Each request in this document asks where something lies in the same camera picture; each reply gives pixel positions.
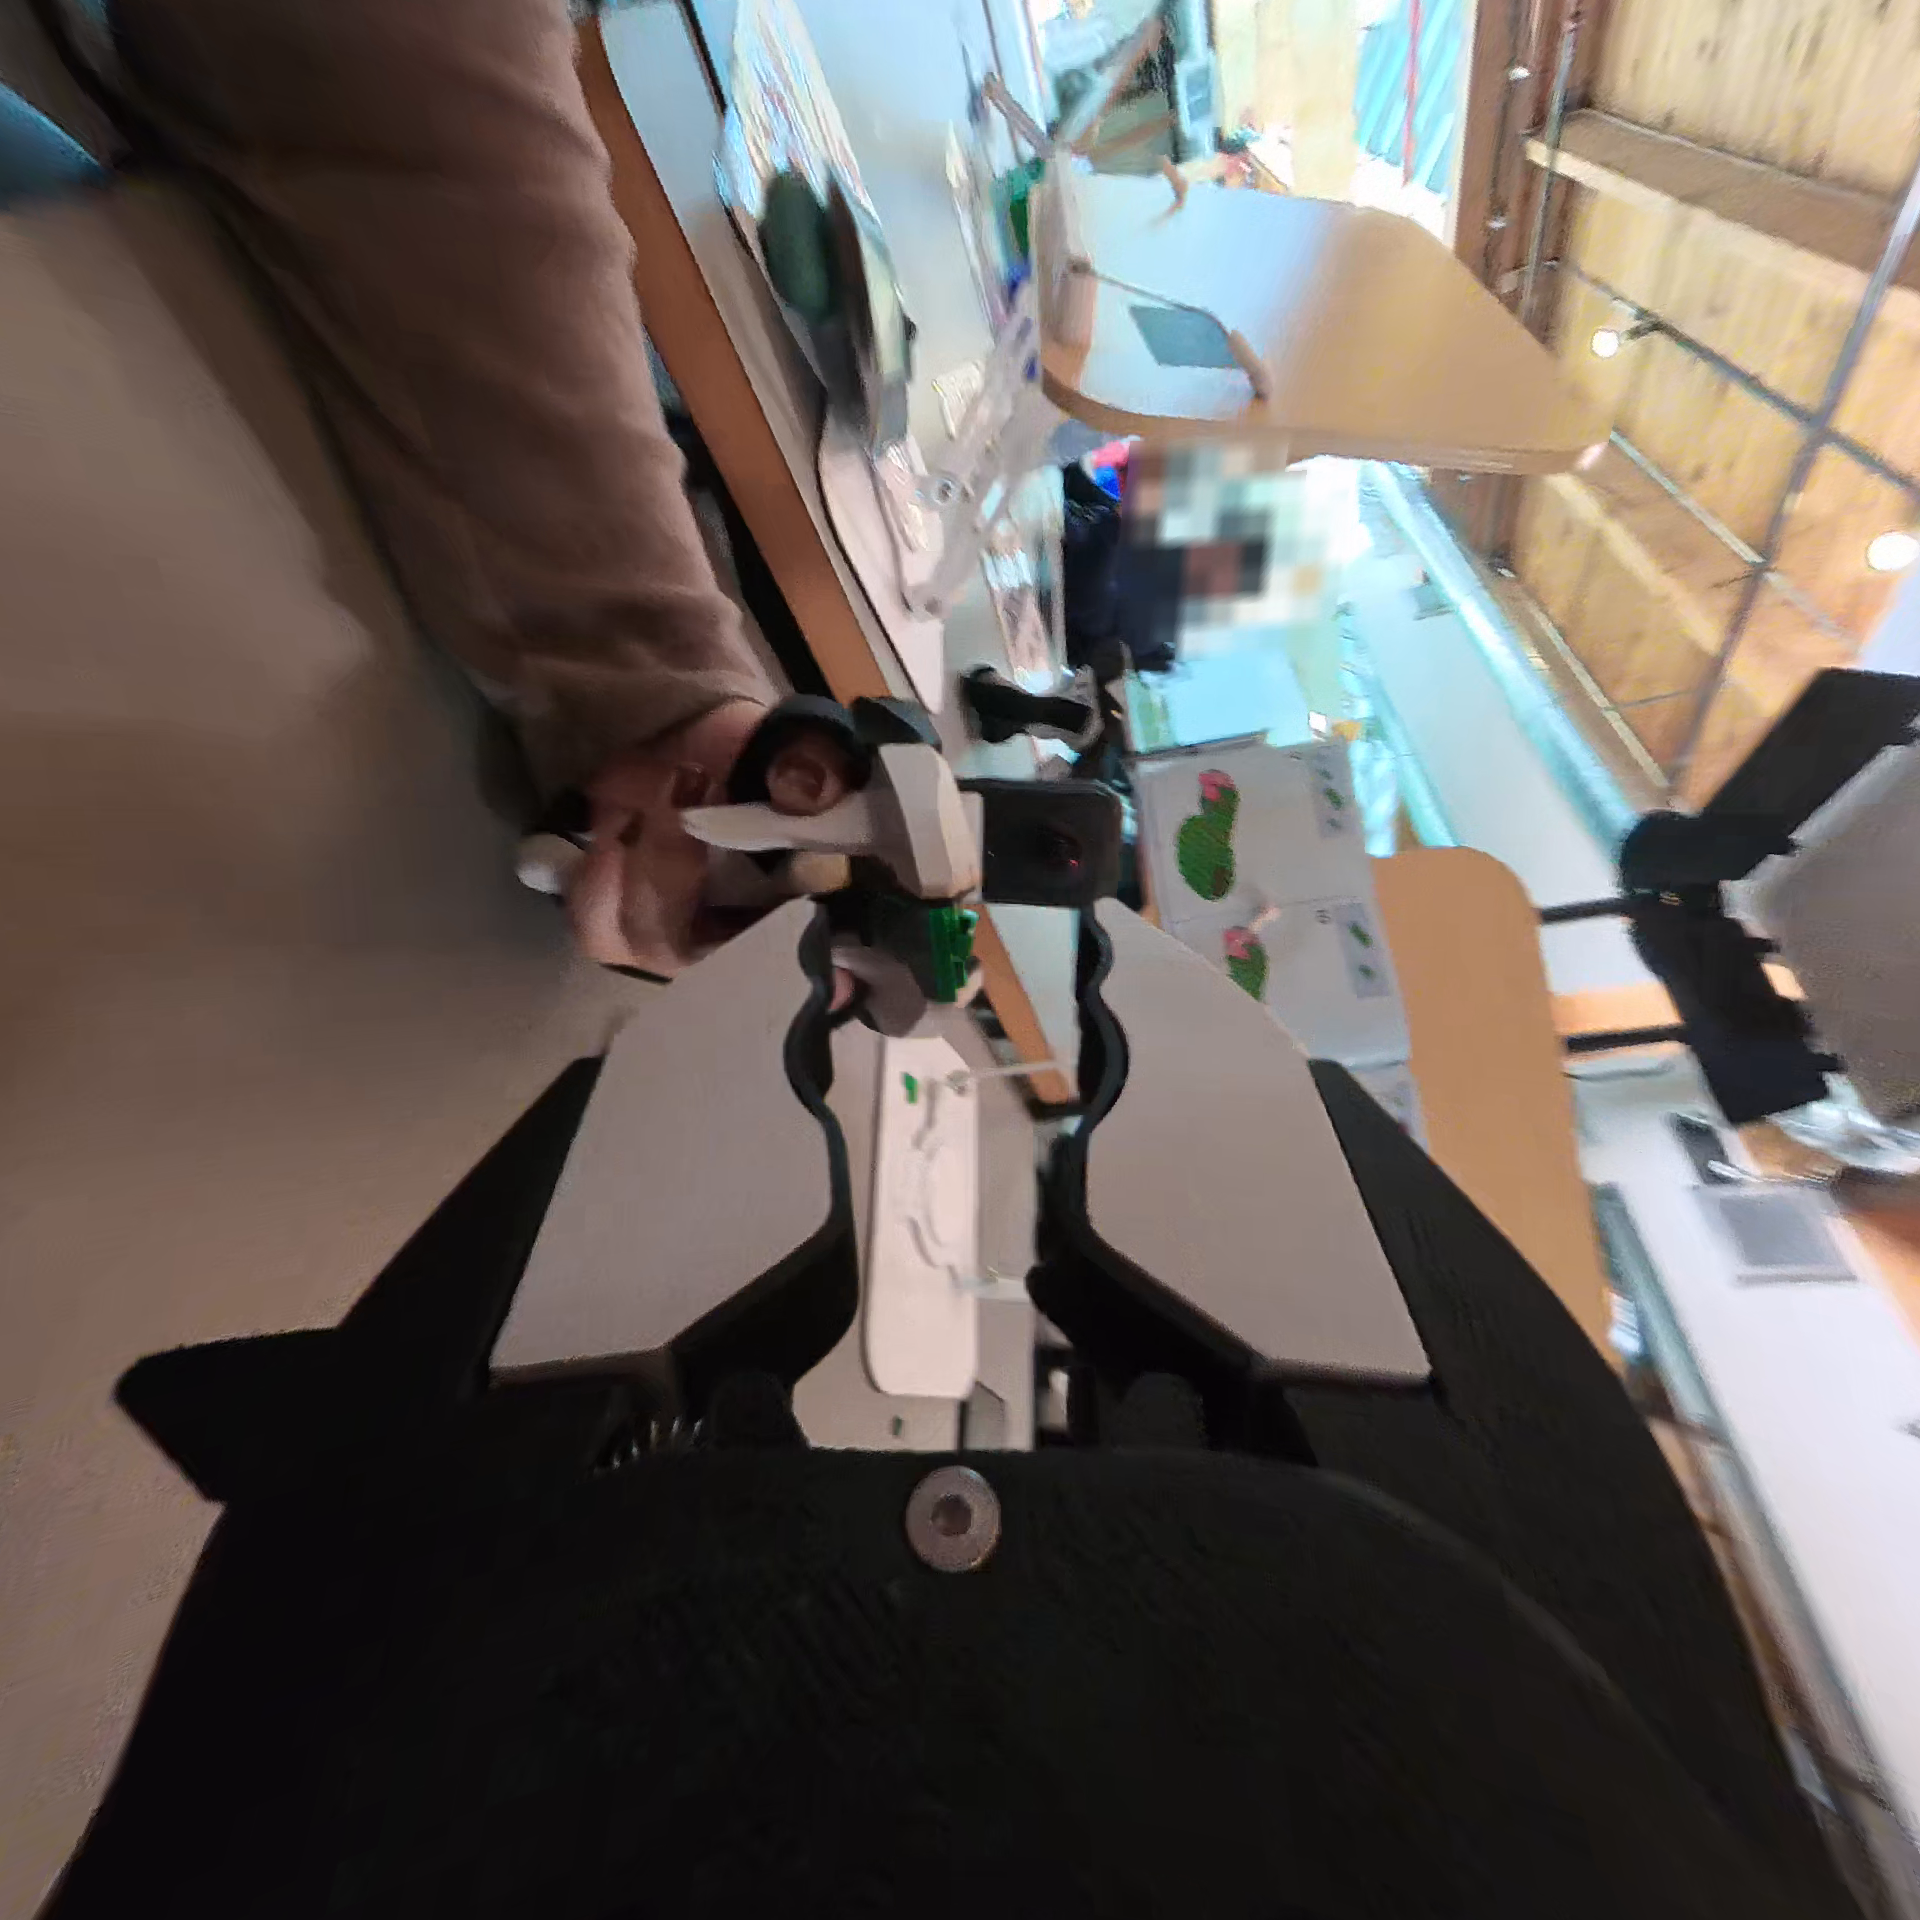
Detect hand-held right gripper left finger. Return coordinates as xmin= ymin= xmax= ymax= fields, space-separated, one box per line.
xmin=487 ymin=898 xmax=860 ymax=1390

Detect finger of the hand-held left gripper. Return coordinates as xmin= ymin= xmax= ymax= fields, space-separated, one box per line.
xmin=828 ymin=944 xmax=982 ymax=1042
xmin=870 ymin=743 xmax=987 ymax=900

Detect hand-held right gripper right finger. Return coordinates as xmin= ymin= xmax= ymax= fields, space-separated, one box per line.
xmin=1030 ymin=895 xmax=1437 ymax=1390

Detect person's left forearm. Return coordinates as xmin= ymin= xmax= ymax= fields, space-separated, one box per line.
xmin=119 ymin=0 xmax=777 ymax=801

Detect lego instruction booklet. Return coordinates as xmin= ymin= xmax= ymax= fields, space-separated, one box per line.
xmin=1130 ymin=733 xmax=1425 ymax=1130

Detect person's left hand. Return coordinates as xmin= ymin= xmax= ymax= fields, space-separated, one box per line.
xmin=563 ymin=698 xmax=881 ymax=979

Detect black clamp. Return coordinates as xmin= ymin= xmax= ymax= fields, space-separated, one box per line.
xmin=957 ymin=664 xmax=1128 ymax=751

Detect white paper sheet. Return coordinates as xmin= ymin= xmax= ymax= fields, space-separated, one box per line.
xmin=860 ymin=1026 xmax=1041 ymax=1400

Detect plywood board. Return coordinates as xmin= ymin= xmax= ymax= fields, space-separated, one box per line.
xmin=1371 ymin=847 xmax=1620 ymax=1361

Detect grey tablet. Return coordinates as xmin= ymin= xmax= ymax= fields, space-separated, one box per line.
xmin=1692 ymin=1168 xmax=1864 ymax=1287

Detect dark green object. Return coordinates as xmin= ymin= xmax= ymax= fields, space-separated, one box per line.
xmin=752 ymin=166 xmax=921 ymax=445

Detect plywood table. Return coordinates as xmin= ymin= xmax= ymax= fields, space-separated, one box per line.
xmin=1030 ymin=154 xmax=1610 ymax=477

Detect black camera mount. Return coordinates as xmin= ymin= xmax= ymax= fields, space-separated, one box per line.
xmin=1616 ymin=666 xmax=1920 ymax=1130

